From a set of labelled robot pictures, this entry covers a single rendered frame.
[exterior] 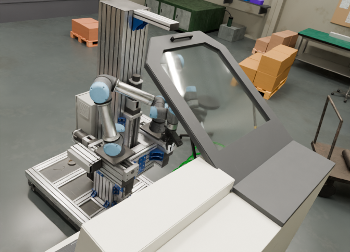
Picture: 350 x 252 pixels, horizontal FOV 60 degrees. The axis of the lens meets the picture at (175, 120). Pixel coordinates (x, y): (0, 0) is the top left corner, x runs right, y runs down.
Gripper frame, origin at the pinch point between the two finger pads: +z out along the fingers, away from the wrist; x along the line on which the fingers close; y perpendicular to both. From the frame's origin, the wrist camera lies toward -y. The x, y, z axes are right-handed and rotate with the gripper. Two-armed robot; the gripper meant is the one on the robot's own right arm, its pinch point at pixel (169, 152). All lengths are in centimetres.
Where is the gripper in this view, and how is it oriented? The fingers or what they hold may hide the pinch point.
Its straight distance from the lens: 213.2
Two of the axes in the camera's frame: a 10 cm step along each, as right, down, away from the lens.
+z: -1.6, 8.4, 5.2
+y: -7.1, -4.6, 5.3
